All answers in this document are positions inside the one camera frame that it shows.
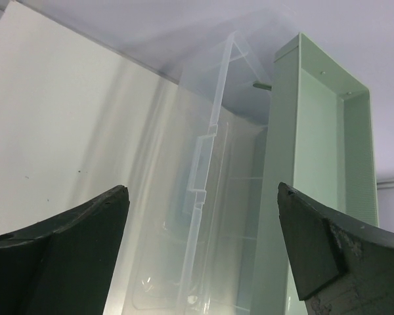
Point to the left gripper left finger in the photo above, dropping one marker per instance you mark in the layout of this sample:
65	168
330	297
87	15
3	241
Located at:
64	264

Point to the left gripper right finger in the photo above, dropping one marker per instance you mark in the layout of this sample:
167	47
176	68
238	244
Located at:
340	265

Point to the green clear-lid tool box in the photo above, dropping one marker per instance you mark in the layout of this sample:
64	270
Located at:
203	235

